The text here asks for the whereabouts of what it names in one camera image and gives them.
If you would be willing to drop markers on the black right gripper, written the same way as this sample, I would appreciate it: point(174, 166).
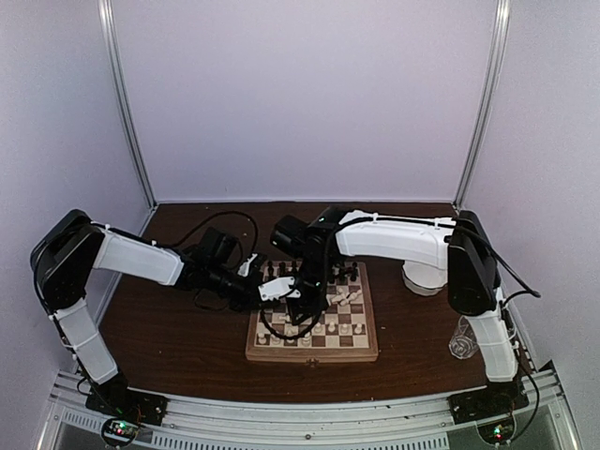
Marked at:
point(311, 307)

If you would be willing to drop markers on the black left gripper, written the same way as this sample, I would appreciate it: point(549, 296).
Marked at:
point(250, 298)

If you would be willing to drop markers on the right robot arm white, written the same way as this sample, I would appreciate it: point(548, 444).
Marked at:
point(440, 252)

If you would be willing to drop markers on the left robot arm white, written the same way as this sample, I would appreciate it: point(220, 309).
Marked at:
point(62, 261)

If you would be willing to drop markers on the white king chess piece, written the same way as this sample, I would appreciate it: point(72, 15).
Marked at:
point(344, 298)

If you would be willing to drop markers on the wooden chess board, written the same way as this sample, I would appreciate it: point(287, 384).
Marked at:
point(323, 348)

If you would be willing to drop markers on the dark rook corner piece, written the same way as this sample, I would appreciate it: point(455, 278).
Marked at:
point(354, 272)

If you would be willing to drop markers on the white scalloped bowl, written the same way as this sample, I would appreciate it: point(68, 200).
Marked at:
point(422, 279)

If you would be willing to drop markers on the clear plastic cup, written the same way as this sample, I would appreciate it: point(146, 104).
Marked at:
point(463, 344)

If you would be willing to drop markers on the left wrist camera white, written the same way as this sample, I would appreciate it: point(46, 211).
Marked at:
point(253, 263)

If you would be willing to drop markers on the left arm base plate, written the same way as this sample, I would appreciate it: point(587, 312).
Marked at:
point(117, 400)

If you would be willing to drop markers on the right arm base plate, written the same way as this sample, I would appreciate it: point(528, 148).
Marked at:
point(484, 404)

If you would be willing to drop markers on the left aluminium corner post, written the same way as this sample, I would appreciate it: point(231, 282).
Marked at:
point(106, 16)

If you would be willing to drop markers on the aluminium corner post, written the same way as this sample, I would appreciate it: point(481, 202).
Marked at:
point(495, 59)
point(106, 16)

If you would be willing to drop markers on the aluminium front rail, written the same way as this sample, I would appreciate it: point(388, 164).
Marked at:
point(422, 422)

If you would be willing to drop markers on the right aluminium corner post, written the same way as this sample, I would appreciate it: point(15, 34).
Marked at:
point(495, 59)

